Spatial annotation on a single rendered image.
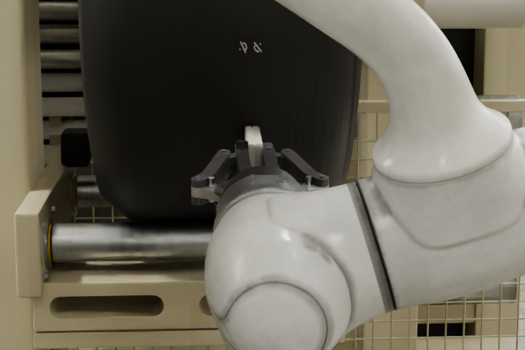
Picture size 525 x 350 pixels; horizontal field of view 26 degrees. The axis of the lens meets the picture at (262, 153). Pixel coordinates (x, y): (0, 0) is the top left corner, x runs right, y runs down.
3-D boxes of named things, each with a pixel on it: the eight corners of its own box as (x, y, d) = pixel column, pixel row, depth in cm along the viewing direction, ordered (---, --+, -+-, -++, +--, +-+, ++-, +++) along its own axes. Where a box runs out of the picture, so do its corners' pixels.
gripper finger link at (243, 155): (255, 216, 103) (240, 216, 103) (247, 177, 114) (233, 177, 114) (256, 176, 102) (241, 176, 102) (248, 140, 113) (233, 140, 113)
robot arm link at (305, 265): (226, 321, 93) (380, 276, 93) (231, 420, 79) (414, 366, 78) (186, 203, 90) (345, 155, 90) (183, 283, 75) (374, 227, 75)
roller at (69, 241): (47, 226, 135) (45, 265, 134) (41, 219, 131) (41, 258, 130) (338, 223, 137) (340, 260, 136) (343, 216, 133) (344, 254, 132)
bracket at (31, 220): (16, 298, 127) (12, 213, 126) (58, 216, 167) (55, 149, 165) (46, 298, 128) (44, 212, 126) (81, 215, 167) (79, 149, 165)
